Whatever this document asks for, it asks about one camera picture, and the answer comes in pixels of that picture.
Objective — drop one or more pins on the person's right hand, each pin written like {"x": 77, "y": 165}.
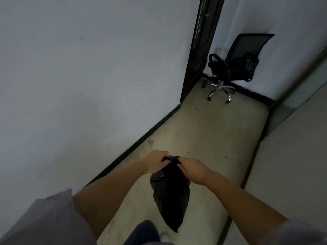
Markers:
{"x": 194, "y": 169}

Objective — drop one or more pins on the person's left hand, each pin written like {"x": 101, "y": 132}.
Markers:
{"x": 155, "y": 160}

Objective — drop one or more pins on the person's left fingers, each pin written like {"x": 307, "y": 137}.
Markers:
{"x": 164, "y": 162}

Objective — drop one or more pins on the person's right fingers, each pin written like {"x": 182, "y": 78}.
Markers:
{"x": 182, "y": 165}

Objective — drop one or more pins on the black plastic garbage bag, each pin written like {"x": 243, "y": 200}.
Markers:
{"x": 170, "y": 193}

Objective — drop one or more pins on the person's right forearm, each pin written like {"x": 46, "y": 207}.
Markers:
{"x": 242, "y": 204}

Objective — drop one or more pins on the person's left forearm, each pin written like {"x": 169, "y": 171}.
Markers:
{"x": 112, "y": 191}

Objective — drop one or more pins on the person's white shoe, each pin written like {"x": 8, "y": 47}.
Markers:
{"x": 165, "y": 237}

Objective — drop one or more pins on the person's dark blue trousers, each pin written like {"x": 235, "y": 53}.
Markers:
{"x": 143, "y": 233}

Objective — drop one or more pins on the black mesh office chair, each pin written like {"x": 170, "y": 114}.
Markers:
{"x": 233, "y": 63}

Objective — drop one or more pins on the person's grey shirt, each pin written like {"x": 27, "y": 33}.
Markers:
{"x": 48, "y": 221}

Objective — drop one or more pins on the black door frame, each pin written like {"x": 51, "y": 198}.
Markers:
{"x": 200, "y": 45}

